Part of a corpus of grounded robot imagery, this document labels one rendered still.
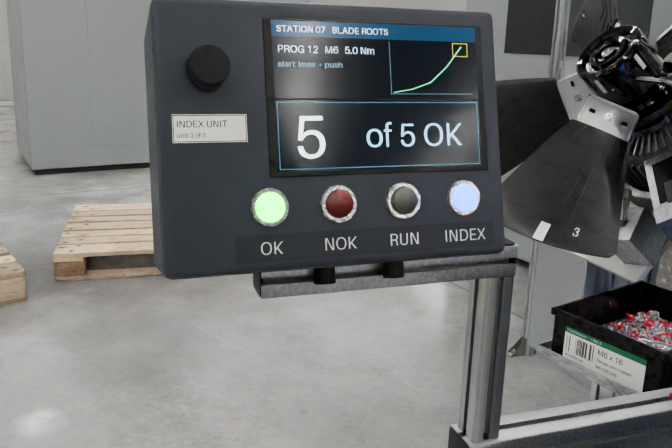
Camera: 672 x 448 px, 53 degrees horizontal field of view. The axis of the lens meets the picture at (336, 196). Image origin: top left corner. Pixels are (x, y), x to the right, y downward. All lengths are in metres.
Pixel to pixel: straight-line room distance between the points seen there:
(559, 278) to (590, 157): 1.51
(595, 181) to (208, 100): 0.81
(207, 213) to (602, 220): 0.78
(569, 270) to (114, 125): 4.60
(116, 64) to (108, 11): 0.45
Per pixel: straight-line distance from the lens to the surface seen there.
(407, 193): 0.49
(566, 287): 2.63
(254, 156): 0.47
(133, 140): 6.38
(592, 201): 1.14
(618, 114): 1.25
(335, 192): 0.47
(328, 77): 0.49
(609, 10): 1.42
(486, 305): 0.63
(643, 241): 1.26
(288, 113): 0.47
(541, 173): 1.16
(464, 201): 0.51
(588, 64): 1.28
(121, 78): 6.30
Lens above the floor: 1.23
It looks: 13 degrees down
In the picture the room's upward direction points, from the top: 2 degrees clockwise
